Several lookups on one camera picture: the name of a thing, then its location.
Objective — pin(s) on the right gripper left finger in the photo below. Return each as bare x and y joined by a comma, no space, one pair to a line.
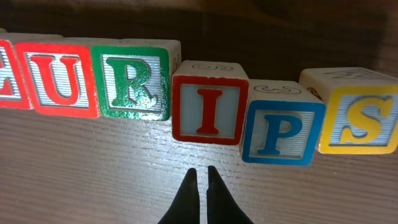
185,208

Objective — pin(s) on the green R block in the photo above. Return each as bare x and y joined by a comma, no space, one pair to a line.
133,77

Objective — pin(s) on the red U block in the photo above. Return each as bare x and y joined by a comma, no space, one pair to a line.
59,75

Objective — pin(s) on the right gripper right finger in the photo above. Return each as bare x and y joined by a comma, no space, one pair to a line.
221,206

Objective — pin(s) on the red E block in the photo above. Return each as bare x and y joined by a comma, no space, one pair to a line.
13,91

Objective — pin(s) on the yellow S block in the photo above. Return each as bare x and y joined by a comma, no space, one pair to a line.
361,109

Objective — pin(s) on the red I block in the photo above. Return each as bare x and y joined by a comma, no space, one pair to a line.
209,101

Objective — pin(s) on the blue P block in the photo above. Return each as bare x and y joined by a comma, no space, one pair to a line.
283,123

